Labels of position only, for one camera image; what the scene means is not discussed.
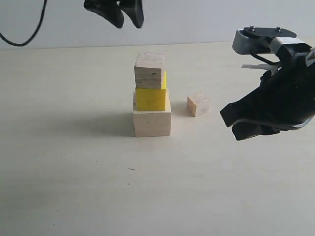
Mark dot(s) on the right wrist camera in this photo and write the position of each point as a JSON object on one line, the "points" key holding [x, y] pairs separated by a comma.
{"points": [[283, 43]]}

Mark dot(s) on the small light wooden cube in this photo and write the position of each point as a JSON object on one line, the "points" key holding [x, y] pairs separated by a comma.
{"points": [[198, 103]]}

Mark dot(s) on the yellow cube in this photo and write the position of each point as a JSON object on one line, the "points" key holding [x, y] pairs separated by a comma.
{"points": [[147, 99]]}

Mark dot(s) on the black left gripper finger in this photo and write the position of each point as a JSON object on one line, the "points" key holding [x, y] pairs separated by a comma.
{"points": [[134, 10], [107, 9]]}

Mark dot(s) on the medium plywood cube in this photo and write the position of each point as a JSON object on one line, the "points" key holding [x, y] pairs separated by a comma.
{"points": [[149, 70]]}

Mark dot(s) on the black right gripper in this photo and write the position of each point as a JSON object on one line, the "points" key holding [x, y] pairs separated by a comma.
{"points": [[285, 98]]}

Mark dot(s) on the large pale wooden cube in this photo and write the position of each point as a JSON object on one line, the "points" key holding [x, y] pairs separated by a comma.
{"points": [[152, 123]]}

